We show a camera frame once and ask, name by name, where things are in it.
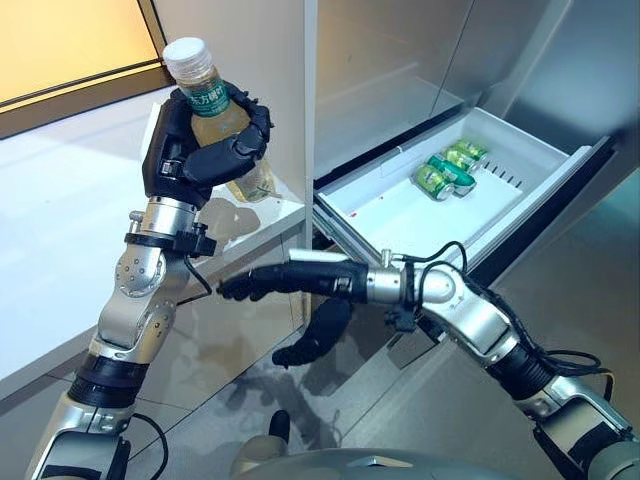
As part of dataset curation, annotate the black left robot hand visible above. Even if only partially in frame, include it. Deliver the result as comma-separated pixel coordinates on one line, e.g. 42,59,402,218
141,87,274,211

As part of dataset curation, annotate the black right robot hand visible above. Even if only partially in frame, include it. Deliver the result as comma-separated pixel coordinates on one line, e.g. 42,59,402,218
215,248,369,370

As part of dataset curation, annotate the clear yellow tea bottle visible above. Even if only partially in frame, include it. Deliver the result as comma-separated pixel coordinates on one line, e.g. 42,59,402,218
163,38,277,202

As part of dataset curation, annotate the white fridge drawer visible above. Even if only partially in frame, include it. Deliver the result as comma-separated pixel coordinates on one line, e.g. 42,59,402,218
312,105,619,357

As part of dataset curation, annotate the stainless steel fridge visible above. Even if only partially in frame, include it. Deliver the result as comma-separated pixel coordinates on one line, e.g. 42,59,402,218
303,0,640,351

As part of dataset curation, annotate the white counter cabinet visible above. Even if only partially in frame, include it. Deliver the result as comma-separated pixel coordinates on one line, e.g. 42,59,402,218
0,97,314,441

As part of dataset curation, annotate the light green drink can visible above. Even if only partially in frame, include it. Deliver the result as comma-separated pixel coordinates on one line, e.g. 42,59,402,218
413,163,455,202
444,140,489,172

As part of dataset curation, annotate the black framed lit window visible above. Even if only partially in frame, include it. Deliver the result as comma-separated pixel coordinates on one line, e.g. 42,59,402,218
0,0,174,139

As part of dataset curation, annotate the dark green drink can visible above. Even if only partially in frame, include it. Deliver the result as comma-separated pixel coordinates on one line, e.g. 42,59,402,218
425,153,477,197

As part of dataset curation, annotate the grey robot torso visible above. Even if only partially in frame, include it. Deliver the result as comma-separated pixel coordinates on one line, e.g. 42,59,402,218
229,434,501,480

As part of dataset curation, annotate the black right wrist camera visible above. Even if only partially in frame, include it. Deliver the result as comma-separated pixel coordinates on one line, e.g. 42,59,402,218
383,304,417,334

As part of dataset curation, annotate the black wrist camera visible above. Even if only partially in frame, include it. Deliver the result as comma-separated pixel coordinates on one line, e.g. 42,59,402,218
172,223,217,259
383,304,417,334

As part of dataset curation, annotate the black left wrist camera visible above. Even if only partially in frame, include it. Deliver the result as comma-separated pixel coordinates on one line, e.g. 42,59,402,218
172,223,217,259

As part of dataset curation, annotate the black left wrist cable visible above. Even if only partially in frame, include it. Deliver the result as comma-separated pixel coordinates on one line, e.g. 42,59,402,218
119,253,214,480

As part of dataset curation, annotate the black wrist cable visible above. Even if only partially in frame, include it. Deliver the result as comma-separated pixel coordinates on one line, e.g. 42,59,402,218
394,241,616,401
119,253,214,480

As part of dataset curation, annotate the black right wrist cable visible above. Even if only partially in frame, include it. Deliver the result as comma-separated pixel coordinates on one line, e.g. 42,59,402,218
394,241,616,401

